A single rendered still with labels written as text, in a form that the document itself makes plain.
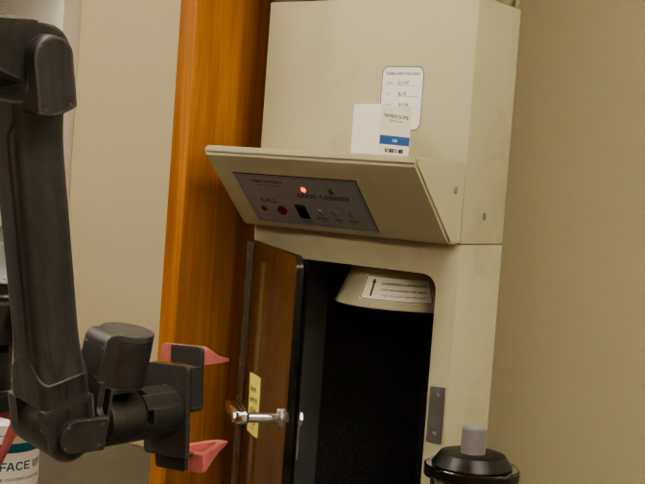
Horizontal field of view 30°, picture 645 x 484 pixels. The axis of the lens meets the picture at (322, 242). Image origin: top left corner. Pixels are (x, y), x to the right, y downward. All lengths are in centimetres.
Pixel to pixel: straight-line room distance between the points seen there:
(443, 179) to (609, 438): 61
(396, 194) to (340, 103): 20
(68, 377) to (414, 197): 46
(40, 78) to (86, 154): 143
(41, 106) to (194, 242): 59
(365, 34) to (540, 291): 55
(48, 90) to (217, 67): 59
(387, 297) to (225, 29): 43
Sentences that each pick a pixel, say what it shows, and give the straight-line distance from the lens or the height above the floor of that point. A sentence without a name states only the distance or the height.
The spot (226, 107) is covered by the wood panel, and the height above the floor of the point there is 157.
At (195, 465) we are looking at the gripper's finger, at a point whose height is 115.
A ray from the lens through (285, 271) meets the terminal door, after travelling 139.
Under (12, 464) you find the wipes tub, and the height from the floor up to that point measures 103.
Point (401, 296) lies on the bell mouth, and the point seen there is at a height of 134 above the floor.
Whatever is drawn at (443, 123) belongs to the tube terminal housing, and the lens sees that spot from 148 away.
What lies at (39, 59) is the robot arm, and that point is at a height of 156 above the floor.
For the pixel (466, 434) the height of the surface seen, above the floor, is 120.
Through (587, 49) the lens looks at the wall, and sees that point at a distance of 188.
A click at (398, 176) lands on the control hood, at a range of 139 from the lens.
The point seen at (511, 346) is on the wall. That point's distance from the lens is 192.
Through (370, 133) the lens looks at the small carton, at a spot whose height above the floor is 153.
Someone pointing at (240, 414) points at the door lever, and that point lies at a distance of 138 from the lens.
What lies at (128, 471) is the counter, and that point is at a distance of 218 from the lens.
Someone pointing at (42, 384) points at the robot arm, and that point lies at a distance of 120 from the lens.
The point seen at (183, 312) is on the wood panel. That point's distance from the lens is 163.
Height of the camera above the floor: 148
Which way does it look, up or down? 3 degrees down
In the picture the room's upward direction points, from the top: 4 degrees clockwise
